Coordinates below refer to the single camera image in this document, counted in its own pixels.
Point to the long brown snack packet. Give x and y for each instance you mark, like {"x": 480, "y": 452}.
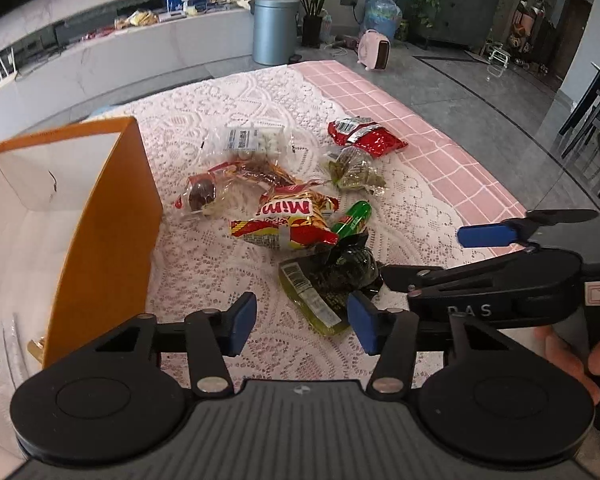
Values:
{"x": 260, "y": 174}

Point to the black dining chair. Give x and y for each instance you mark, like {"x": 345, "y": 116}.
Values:
{"x": 592, "y": 110}

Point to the pink space heater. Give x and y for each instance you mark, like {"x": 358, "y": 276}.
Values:
{"x": 374, "y": 50}

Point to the dark green snack packet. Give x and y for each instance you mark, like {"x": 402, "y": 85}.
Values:
{"x": 320, "y": 300}

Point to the gold wrapped snack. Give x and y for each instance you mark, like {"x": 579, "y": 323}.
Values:
{"x": 36, "y": 348}

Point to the white marble tv console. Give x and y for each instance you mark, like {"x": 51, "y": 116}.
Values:
{"x": 145, "y": 55}

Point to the orange cardboard box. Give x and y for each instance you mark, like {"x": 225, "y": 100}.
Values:
{"x": 105, "y": 240}

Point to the small white stool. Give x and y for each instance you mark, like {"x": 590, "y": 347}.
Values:
{"x": 497, "y": 57}

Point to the green tube snack packet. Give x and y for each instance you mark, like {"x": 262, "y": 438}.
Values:
{"x": 352, "y": 215}

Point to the person's right hand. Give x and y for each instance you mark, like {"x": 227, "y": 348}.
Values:
{"x": 570, "y": 360}

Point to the dark grey cabinet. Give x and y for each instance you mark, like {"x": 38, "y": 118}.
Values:
{"x": 470, "y": 10}

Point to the yellow red snack bag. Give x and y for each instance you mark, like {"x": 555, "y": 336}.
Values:
{"x": 290, "y": 225}

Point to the round brown snack packet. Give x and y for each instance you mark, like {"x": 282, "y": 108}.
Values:
{"x": 200, "y": 194}

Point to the white router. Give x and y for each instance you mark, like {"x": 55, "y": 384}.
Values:
{"x": 2, "y": 67}

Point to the clear green snack packet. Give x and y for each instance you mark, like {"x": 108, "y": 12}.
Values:
{"x": 352, "y": 170}

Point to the pile of snacks on console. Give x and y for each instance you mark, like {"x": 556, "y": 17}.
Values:
{"x": 137, "y": 19}

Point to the clear white-label snack packet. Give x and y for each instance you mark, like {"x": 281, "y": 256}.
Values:
{"x": 245, "y": 140}

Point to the blue-grey trash can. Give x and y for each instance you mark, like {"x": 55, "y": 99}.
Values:
{"x": 275, "y": 30}

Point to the blue water bottle with pump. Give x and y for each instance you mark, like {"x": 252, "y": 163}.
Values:
{"x": 382, "y": 15}

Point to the red snack packet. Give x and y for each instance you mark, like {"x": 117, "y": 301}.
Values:
{"x": 375, "y": 141}

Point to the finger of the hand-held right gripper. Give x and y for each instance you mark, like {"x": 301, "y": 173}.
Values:
{"x": 405, "y": 280}
{"x": 485, "y": 234}

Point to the pink checked tablecloth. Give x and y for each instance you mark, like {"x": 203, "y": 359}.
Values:
{"x": 430, "y": 160}

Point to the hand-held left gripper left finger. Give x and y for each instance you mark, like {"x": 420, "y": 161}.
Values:
{"x": 242, "y": 322}

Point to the potted long-leaf plant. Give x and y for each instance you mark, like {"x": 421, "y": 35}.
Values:
{"x": 312, "y": 5}

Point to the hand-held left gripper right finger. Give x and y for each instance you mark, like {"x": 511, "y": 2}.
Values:
{"x": 362, "y": 327}

